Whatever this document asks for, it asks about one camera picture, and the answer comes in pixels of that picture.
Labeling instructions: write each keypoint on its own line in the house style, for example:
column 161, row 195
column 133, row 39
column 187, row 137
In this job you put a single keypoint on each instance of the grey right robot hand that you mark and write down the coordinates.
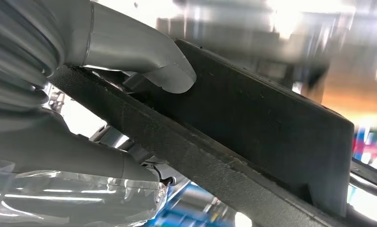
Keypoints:
column 128, row 47

